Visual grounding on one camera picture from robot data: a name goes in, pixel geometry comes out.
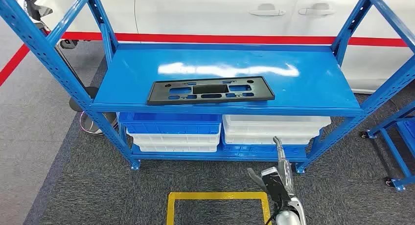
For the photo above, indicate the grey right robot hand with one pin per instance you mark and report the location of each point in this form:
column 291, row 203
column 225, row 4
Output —
column 287, row 175

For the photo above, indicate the black plastic plate part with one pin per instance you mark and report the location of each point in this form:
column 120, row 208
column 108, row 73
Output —
column 159, row 95

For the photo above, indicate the blue metal shelf rack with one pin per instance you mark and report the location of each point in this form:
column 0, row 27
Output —
column 227, row 64

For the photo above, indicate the yellow floor tape square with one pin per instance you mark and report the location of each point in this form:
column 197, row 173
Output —
column 214, row 195

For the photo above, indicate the blue wheeled rack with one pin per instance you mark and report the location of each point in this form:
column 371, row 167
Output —
column 399, row 184

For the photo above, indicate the red barrier belt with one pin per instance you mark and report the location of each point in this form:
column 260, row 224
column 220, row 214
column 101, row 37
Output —
column 227, row 38

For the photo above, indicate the white car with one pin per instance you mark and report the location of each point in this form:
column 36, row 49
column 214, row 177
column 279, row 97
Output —
column 210, row 9

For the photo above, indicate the chrome stanchion base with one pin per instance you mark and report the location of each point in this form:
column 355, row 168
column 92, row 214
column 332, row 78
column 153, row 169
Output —
column 89, row 128

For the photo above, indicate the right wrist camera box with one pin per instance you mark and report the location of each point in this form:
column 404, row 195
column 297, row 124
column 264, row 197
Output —
column 269, row 171

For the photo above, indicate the black stanchion post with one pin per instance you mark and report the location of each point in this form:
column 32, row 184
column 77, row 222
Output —
column 73, row 105

